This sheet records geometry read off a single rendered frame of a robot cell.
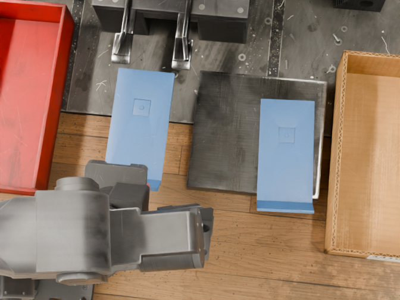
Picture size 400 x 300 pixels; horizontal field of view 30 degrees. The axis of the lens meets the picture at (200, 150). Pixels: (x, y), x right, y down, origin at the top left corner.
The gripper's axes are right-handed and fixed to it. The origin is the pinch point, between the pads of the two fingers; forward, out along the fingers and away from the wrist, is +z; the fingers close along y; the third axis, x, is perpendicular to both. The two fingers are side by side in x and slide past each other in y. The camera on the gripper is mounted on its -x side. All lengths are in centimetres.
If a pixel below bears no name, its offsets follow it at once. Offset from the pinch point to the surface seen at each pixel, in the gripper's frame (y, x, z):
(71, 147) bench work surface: -0.3, 9.5, 12.5
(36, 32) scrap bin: 13.4, 16.8, 20.4
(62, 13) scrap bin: 17.0, 12.2, 16.0
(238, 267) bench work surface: -11.5, -14.2, 5.1
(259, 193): -2.2, -15.8, 7.8
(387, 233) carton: -5.7, -32.5, 7.5
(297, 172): 0.5, -20.3, 9.4
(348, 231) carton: -6.0, -27.6, 7.4
